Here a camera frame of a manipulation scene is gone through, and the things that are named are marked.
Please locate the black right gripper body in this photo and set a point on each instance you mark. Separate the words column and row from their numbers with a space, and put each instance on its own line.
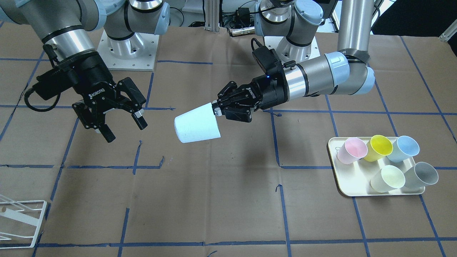
column 93, row 79

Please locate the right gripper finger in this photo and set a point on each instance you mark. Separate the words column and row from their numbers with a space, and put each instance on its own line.
column 139, row 119
column 106, row 132

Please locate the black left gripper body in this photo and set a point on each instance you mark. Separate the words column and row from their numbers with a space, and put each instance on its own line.
column 268, row 92

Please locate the light blue plastic cup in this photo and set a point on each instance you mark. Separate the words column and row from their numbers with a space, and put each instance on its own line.
column 197, row 125

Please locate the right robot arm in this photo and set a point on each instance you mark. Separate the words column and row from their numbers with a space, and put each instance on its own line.
column 62, row 27

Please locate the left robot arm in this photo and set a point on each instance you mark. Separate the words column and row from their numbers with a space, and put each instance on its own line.
column 294, row 68

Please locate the pink plastic cup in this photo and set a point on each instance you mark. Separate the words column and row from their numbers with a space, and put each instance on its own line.
column 352, row 150

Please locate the yellow plastic cup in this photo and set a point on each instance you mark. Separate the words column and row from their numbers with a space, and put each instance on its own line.
column 378, row 147

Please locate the cream plastic cup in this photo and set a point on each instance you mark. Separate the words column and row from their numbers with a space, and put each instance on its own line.
column 387, row 179

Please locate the grey plastic cup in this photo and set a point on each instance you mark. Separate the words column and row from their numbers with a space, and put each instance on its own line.
column 421, row 174

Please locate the cream serving tray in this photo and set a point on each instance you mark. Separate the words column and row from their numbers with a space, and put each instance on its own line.
column 354, row 179

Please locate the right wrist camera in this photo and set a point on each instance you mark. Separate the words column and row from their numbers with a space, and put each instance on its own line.
column 54, row 82

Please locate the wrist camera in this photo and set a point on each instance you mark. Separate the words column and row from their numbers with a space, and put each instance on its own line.
column 54, row 82
column 268, row 60

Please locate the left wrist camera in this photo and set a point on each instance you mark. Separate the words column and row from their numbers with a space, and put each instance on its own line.
column 268, row 60

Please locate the aluminium frame post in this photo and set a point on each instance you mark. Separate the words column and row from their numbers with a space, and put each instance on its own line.
column 212, row 15

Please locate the white wire cup rack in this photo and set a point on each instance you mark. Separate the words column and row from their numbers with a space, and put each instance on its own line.
column 21, row 222

